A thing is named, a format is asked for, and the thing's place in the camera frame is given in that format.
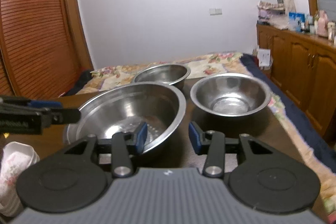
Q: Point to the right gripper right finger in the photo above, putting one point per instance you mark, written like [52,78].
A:
[213,146]

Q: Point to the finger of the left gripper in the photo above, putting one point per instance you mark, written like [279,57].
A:
[65,116]
[45,104]

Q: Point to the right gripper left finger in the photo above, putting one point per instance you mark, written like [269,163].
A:
[125,145]

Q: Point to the large steel bowl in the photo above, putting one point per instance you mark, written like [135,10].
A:
[122,109]

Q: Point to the floral tray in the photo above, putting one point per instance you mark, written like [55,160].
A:
[17,157]

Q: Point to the small steel bowl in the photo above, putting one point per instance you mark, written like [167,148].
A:
[231,95]

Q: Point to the steel bowl back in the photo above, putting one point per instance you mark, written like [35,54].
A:
[170,74]

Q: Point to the dark clothes on bed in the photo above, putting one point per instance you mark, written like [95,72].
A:
[84,78]

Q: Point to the wooden louvered wardrobe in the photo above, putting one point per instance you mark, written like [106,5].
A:
[39,59]

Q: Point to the white paper bag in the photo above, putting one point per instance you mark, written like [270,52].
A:
[263,56]

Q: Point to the floral bed blanket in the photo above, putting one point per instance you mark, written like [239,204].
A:
[224,72]

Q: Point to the wooden sideboard cabinet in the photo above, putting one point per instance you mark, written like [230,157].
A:
[304,69]

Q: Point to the pile of folded fabrics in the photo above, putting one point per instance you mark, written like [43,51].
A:
[272,14]

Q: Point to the blue photo box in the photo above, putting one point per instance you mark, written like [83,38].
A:
[296,21]

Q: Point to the pink thermos jug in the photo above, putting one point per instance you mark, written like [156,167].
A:
[322,24]

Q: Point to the white wall switch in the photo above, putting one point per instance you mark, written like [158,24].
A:
[216,12]

